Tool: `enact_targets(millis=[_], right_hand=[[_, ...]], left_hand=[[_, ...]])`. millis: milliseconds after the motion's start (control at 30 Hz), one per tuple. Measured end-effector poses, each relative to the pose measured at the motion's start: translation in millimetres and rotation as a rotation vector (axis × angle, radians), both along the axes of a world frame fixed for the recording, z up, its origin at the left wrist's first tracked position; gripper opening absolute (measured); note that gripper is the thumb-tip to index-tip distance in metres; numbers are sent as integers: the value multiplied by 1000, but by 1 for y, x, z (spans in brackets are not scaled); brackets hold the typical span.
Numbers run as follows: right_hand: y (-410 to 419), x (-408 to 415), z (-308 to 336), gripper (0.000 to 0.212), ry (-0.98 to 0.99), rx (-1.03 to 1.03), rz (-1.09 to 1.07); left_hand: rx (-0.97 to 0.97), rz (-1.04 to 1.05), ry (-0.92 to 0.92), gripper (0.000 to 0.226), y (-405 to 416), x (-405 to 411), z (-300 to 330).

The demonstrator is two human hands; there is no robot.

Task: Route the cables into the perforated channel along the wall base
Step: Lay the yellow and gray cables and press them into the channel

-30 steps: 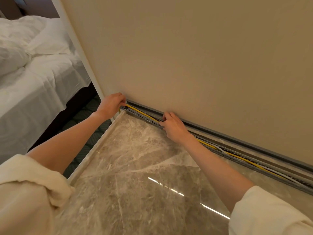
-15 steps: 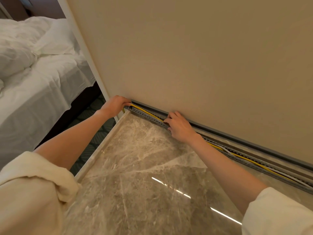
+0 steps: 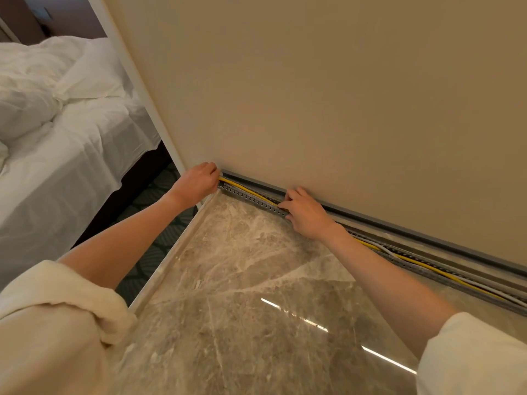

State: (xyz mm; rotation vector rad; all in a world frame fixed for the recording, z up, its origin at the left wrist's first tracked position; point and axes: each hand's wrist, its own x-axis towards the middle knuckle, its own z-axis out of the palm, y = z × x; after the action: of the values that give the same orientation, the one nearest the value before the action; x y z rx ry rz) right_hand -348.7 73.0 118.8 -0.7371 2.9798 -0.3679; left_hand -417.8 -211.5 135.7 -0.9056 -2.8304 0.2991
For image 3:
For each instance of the person's right hand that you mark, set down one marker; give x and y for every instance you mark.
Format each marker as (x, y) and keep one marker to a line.
(309, 217)

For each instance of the person's left hand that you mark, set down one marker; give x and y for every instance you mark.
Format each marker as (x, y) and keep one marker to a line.
(194, 185)

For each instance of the person's left fingers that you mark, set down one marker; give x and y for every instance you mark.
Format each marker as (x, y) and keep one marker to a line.
(211, 173)

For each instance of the person's right fingers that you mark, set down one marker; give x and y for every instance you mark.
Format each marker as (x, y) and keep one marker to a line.
(293, 200)

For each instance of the person's right forearm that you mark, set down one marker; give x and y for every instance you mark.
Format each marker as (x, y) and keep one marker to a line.
(383, 279)

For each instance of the person's left forearm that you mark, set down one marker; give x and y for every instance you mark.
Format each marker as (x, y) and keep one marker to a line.
(123, 238)

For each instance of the dark bed base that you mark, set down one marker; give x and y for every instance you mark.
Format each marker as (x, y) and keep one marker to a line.
(131, 185)

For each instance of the grey baseboard strip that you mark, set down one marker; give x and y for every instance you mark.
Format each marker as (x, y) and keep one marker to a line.
(411, 234)

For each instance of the white bed sheet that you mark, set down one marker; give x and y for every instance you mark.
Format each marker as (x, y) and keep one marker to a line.
(66, 168)

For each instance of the white pillow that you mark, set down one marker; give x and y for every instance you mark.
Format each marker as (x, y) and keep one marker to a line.
(96, 71)

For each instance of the crumpled white duvet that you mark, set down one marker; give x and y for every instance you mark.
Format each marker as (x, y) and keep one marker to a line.
(29, 90)

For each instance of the dark wooden headboard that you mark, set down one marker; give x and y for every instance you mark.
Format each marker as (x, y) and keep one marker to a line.
(57, 16)

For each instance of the white left robe sleeve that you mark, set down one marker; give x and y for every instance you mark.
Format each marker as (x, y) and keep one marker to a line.
(53, 333)

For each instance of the white robe sleeve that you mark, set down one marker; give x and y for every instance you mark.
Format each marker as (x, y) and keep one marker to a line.
(53, 333)
(473, 357)

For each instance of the white right robe sleeve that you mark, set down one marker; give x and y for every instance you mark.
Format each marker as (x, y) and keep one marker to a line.
(473, 357)

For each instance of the white door frame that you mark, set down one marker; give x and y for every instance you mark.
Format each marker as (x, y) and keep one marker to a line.
(136, 78)

